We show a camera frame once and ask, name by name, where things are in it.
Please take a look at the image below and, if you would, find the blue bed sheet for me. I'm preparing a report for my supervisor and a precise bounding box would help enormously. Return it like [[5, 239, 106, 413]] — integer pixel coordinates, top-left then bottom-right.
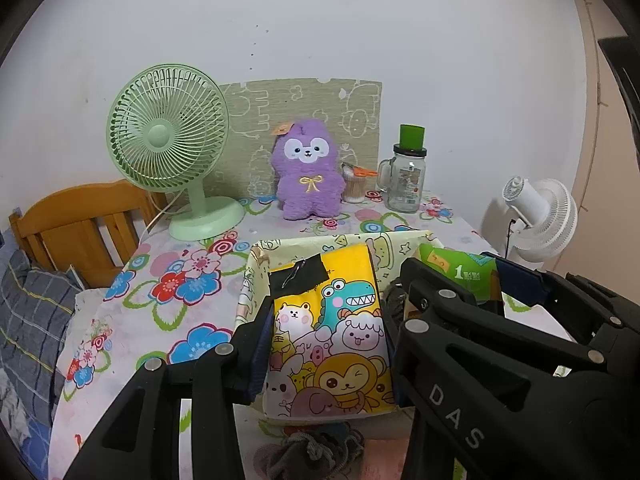
[[20, 415, 57, 480]]

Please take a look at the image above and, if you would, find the floral tablecloth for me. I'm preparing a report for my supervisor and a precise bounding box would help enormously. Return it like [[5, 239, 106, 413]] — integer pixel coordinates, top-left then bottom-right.
[[47, 192, 551, 480]]

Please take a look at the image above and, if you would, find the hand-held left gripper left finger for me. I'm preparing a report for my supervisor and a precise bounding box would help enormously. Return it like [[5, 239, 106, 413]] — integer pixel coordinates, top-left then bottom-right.
[[64, 309, 275, 480]]

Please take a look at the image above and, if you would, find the green printed packet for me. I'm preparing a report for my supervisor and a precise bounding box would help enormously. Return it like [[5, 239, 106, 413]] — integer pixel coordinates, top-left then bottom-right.
[[417, 242, 506, 311]]

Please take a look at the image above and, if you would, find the purple plush toy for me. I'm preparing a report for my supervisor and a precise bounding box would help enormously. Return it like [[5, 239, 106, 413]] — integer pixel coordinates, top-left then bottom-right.
[[270, 118, 346, 221]]

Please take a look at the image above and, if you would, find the green cartoon printed board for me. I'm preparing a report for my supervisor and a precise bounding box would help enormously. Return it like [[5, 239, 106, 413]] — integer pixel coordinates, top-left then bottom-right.
[[212, 78, 383, 201]]

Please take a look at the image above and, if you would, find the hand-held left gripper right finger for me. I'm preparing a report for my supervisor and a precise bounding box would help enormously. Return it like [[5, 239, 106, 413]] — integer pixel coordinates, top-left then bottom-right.
[[382, 304, 454, 480]]

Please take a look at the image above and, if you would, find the grey knitted cloth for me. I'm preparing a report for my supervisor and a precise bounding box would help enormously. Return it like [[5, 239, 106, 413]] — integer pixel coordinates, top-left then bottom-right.
[[265, 422, 366, 480]]

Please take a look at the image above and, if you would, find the yellow cartoon fabric storage box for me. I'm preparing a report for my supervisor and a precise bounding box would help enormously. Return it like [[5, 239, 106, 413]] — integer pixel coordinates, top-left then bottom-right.
[[235, 230, 446, 426]]

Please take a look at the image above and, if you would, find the grey plaid bedding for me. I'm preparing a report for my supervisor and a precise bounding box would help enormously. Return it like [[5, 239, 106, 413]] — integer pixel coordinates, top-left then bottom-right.
[[0, 247, 83, 426]]

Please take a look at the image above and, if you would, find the glass jar mug green lid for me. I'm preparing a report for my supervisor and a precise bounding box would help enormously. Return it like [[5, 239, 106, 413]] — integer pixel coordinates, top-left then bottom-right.
[[377, 124, 428, 213]]

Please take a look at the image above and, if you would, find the white desk fan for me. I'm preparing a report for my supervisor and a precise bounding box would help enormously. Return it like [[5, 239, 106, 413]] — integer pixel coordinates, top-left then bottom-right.
[[501, 176, 578, 263]]

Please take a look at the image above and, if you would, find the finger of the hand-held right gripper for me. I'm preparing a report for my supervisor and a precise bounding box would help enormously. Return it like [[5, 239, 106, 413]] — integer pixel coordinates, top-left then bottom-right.
[[394, 257, 640, 480], [496, 258, 640, 346]]

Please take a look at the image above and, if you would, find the dark cloth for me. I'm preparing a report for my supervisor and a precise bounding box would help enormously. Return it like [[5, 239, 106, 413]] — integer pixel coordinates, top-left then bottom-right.
[[384, 280, 416, 323]]

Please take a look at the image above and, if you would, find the wooden headboard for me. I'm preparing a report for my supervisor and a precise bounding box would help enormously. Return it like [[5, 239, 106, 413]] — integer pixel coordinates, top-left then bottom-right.
[[9, 180, 168, 288]]

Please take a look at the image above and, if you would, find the clear cotton swab container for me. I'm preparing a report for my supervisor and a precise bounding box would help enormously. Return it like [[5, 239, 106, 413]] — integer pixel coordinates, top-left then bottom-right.
[[341, 162, 369, 204]]

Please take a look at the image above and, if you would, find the white fan cable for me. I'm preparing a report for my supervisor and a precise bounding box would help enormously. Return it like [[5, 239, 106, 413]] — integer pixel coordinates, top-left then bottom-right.
[[142, 192, 182, 241]]

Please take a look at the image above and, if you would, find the green desk fan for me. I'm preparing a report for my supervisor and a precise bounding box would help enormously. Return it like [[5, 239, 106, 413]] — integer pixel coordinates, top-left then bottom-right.
[[106, 63, 246, 242]]

